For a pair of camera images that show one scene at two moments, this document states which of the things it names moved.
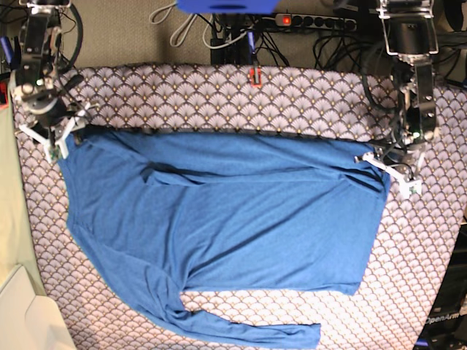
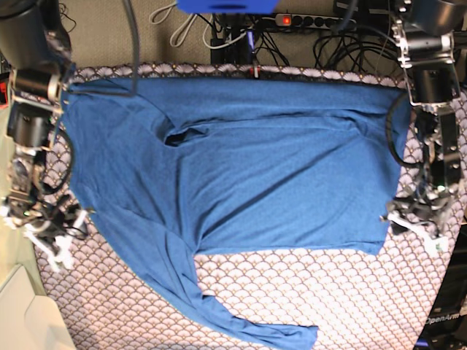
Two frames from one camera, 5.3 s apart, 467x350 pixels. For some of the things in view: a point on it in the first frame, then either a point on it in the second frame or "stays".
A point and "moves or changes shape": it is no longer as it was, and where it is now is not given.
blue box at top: (229, 6) stays
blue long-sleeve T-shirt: (163, 212) moves or changes shape
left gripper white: (59, 139) -> (52, 237)
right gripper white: (408, 187) -> (438, 245)
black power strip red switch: (315, 22) stays
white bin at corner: (30, 319) stays
